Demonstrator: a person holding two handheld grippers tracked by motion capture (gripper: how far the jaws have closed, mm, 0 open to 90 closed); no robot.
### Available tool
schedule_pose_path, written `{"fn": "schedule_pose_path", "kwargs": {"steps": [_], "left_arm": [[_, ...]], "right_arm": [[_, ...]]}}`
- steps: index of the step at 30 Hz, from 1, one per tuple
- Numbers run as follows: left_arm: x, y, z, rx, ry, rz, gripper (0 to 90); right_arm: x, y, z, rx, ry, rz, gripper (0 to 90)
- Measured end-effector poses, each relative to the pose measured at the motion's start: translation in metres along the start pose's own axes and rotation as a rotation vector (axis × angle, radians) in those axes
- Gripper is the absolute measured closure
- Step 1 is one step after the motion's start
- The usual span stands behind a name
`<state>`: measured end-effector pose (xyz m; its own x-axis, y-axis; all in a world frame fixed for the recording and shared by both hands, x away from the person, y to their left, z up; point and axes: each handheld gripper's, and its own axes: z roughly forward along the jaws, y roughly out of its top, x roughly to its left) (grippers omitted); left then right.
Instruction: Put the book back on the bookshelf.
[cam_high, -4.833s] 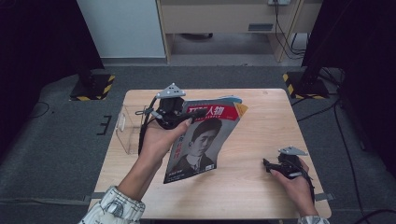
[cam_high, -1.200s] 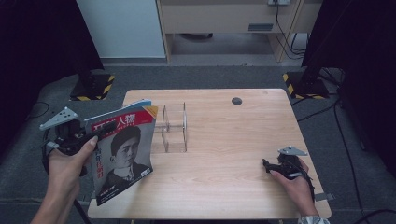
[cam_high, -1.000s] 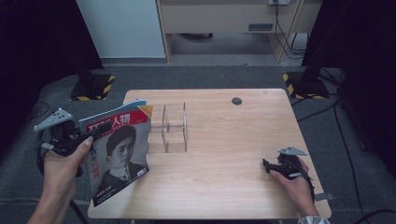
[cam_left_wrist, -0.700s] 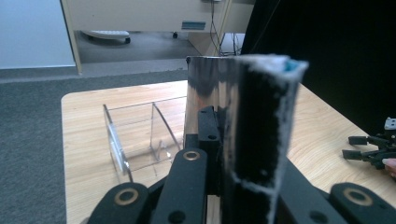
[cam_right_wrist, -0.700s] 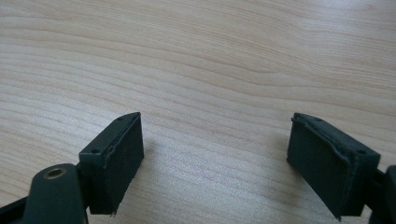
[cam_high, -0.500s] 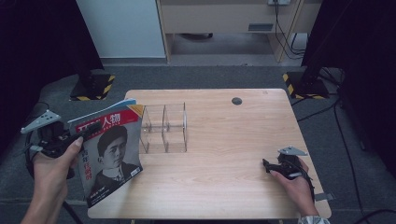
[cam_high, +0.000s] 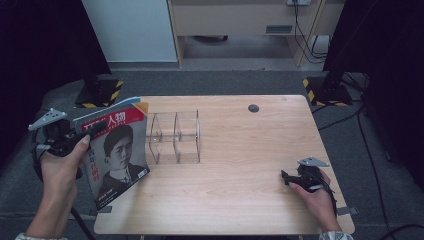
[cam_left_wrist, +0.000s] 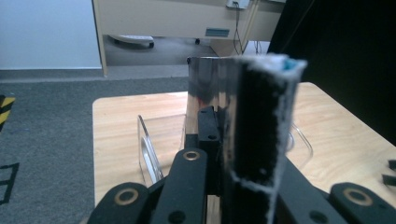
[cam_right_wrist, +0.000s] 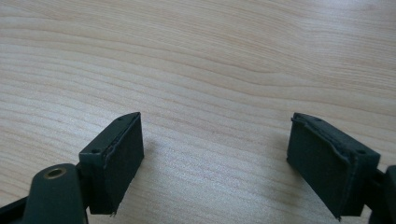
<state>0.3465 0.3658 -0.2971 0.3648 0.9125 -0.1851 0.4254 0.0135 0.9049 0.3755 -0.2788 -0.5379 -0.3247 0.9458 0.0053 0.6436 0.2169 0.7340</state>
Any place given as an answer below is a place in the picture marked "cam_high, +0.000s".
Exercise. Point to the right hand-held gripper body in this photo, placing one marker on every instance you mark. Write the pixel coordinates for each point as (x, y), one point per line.
(311, 178)

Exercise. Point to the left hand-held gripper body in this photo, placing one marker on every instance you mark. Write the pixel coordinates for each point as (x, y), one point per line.
(56, 138)

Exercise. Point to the magazine with portrait cover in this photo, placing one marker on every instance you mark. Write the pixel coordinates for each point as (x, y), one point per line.
(120, 156)

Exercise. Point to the clear acrylic file rack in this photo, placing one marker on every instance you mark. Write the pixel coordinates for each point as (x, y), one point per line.
(180, 143)

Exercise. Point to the person's right hand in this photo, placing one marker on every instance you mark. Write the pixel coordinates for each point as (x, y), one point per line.
(320, 205)

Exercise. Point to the person's left hand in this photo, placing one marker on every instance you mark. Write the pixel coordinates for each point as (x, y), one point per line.
(61, 176)

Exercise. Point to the striped black stand base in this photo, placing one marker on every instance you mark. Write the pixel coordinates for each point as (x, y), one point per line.
(328, 93)
(98, 95)

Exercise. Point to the grey floor tape strip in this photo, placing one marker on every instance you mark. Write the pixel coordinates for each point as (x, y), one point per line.
(106, 209)
(347, 210)

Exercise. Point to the black table grommet cap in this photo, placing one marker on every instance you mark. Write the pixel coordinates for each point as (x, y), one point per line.
(253, 108)

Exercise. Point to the black curtain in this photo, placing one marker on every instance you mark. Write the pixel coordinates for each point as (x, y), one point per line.
(43, 50)
(390, 66)

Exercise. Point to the white cabinet panel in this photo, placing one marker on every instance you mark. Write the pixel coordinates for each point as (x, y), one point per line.
(130, 30)

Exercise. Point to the light wooden desk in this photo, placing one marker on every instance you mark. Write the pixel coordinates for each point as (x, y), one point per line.
(233, 18)

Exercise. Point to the white power strip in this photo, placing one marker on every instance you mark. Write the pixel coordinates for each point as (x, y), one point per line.
(299, 2)

